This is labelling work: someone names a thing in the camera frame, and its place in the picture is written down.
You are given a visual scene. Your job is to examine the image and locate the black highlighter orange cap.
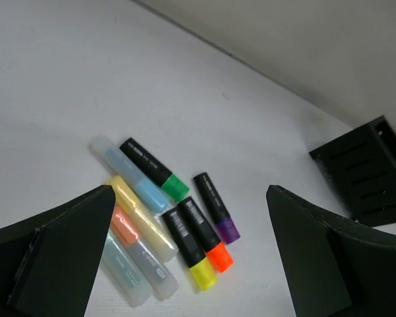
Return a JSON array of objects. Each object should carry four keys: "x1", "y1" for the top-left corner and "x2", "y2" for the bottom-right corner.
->
[{"x1": 178, "y1": 197, "x2": 234, "y2": 273}]

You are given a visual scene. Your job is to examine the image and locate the pastel blue highlighter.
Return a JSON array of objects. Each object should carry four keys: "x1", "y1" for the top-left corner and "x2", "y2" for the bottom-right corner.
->
[{"x1": 90, "y1": 135, "x2": 169, "y2": 214}]

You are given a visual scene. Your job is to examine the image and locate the pastel orange highlighter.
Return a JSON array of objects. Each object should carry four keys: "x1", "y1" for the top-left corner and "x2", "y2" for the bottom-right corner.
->
[{"x1": 110, "y1": 205, "x2": 179, "y2": 300}]

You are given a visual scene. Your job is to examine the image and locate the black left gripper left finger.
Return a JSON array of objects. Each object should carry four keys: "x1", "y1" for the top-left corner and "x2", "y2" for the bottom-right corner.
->
[{"x1": 0, "y1": 185, "x2": 116, "y2": 316}]

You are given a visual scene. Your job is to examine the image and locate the black highlighter purple cap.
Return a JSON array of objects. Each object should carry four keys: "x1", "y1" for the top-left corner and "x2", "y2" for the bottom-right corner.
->
[{"x1": 193, "y1": 172, "x2": 240, "y2": 244}]

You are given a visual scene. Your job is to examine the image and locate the black highlighter green cap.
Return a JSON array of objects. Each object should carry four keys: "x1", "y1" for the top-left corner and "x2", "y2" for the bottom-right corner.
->
[{"x1": 119, "y1": 137, "x2": 189, "y2": 203}]

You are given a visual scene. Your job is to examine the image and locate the black slotted organizer box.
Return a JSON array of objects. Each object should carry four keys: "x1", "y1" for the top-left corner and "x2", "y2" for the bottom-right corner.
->
[{"x1": 310, "y1": 116, "x2": 396, "y2": 227}]

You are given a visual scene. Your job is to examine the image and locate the pastel yellow highlighter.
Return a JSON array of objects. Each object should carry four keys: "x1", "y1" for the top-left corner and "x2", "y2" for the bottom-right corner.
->
[{"x1": 106, "y1": 176, "x2": 178, "y2": 262}]

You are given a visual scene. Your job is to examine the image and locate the black highlighter yellow cap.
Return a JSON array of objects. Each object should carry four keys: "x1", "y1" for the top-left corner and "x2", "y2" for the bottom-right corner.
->
[{"x1": 162, "y1": 207, "x2": 217, "y2": 291}]

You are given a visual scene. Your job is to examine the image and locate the pastel green highlighter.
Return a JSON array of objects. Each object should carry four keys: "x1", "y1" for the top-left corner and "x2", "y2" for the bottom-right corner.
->
[{"x1": 102, "y1": 230, "x2": 152, "y2": 307}]

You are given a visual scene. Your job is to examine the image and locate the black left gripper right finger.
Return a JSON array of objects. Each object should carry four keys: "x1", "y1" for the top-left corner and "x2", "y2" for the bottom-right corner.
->
[{"x1": 266, "y1": 185, "x2": 396, "y2": 316}]

